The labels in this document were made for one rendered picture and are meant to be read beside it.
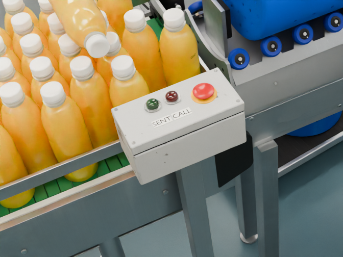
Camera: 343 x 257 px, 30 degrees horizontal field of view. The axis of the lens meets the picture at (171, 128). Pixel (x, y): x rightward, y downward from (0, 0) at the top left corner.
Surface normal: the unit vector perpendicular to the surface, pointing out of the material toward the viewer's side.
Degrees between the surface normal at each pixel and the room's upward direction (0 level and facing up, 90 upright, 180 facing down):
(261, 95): 71
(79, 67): 0
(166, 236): 0
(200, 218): 90
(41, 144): 90
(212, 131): 90
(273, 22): 105
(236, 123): 90
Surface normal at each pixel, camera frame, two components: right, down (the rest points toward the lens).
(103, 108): 0.64, 0.50
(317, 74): 0.32, 0.39
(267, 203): 0.39, 0.65
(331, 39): 0.22, 0.10
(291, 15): 0.41, 0.80
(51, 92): -0.13, -0.67
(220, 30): -0.91, 0.36
